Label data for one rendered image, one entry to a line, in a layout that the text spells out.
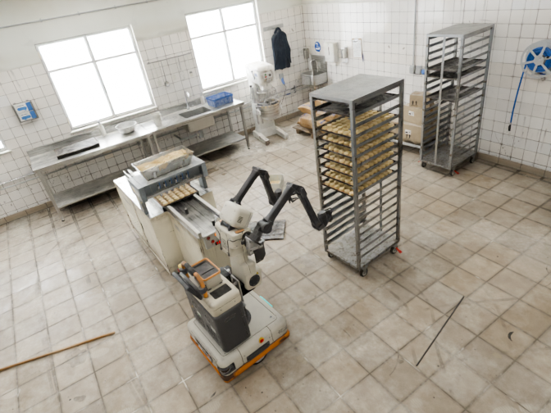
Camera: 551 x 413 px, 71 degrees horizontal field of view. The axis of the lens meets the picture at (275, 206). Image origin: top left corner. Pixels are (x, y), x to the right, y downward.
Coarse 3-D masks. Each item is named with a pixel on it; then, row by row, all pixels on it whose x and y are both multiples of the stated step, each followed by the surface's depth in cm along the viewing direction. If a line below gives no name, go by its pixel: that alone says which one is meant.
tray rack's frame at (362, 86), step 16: (352, 80) 338; (368, 80) 330; (384, 80) 323; (400, 80) 318; (320, 96) 315; (336, 96) 305; (352, 96) 300; (368, 96) 300; (400, 96) 327; (400, 112) 334; (400, 128) 341; (400, 144) 349; (400, 160) 357; (400, 176) 367; (400, 192) 376; (400, 208) 386; (352, 240) 416; (368, 240) 412; (336, 256) 399; (352, 256) 393; (368, 256) 390
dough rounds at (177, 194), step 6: (180, 186) 415; (186, 186) 411; (168, 192) 406; (174, 192) 406; (180, 192) 406; (186, 192) 401; (192, 192) 399; (156, 198) 401; (162, 198) 395; (168, 198) 393; (174, 198) 392; (162, 204) 389
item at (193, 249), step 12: (192, 204) 393; (192, 216) 372; (204, 216) 368; (180, 228) 371; (204, 228) 351; (180, 240) 394; (192, 240) 355; (192, 252) 375; (204, 252) 348; (216, 252) 357; (192, 264) 397; (216, 264) 362; (228, 264) 370
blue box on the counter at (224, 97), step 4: (224, 92) 698; (212, 96) 687; (216, 96) 692; (220, 96) 695; (224, 96) 700; (228, 96) 673; (232, 96) 678; (208, 100) 675; (212, 100) 661; (216, 100) 663; (220, 100) 666; (224, 100) 672; (228, 100) 676; (232, 100) 681; (208, 104) 682; (212, 104) 669; (216, 104) 666; (220, 104) 670; (224, 104) 674
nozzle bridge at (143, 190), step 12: (192, 156) 413; (180, 168) 389; (192, 168) 389; (204, 168) 397; (132, 180) 381; (144, 180) 377; (156, 180) 373; (168, 180) 387; (180, 180) 395; (192, 180) 398; (204, 180) 414; (144, 192) 368; (156, 192) 381; (144, 204) 383
